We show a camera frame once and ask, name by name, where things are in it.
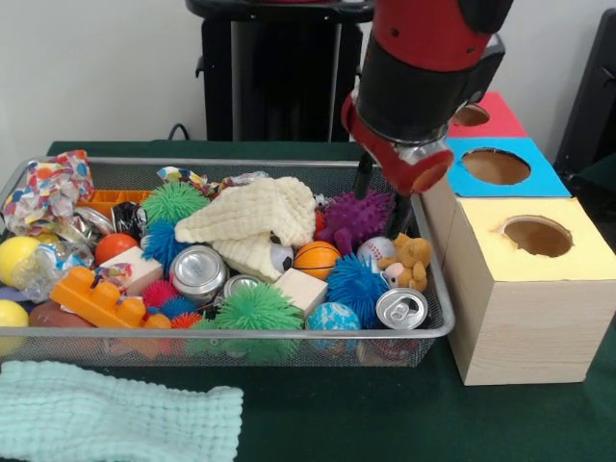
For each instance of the brown teddy bear plush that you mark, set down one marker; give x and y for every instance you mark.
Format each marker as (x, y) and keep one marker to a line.
(409, 262)

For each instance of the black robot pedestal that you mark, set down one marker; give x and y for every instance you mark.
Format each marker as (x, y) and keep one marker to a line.
(279, 77)

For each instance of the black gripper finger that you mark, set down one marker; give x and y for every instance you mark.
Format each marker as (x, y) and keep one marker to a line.
(364, 178)
(404, 214)

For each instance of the white baseball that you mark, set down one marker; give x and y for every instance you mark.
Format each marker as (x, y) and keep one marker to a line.
(375, 250)

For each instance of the clear mesh bin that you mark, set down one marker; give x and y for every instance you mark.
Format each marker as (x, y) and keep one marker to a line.
(318, 348)

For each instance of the small orange basketball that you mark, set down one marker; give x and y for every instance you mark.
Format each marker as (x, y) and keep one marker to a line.
(316, 260)

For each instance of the large green spiky ball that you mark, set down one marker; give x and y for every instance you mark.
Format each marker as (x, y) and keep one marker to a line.
(258, 310)

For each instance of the small green spiky ball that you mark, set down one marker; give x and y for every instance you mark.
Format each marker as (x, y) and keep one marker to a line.
(173, 202)

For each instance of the dark green table cloth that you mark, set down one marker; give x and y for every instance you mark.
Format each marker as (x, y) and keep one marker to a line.
(385, 414)

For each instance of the orange plastic toy piece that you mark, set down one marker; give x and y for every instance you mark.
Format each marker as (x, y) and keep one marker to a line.
(96, 298)

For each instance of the black chair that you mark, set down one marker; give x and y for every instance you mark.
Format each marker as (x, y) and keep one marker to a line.
(592, 106)

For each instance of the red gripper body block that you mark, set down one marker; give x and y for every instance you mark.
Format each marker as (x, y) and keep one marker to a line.
(409, 168)

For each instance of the purple spiky ball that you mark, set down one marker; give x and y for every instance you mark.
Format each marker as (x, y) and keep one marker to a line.
(354, 219)

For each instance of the blue spiky ball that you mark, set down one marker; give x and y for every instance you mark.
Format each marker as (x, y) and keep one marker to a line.
(354, 284)

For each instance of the silver can with pull tab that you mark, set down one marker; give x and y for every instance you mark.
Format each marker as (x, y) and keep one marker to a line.
(401, 308)

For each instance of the wooden box with three holes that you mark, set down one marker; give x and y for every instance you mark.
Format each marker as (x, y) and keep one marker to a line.
(520, 318)

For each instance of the cream yellow muslin cloth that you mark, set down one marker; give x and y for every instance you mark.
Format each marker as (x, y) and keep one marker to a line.
(245, 221)

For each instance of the mint green muslin cloth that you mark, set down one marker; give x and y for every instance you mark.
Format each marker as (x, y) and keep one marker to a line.
(115, 414)

